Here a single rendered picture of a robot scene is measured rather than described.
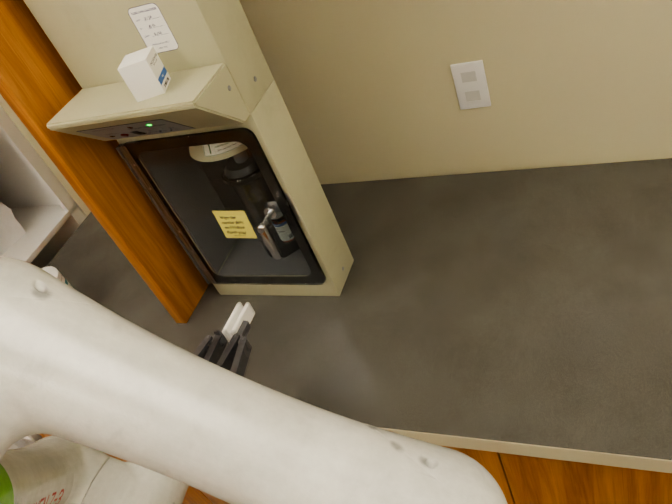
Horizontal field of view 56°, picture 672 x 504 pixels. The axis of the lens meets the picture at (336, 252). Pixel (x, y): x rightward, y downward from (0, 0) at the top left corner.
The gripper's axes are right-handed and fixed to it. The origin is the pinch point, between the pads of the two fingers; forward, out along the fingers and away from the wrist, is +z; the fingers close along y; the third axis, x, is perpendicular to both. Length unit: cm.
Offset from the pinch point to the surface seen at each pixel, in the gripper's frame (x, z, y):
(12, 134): -8, 63, 111
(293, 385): 19.9, 0.6, -2.8
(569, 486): 38, -3, -53
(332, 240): 8.7, 29.9, -5.1
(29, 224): 23, 56, 125
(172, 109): -36.5, 11.6, -0.1
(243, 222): -4.0, 22.1, 7.7
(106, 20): -48, 23, 14
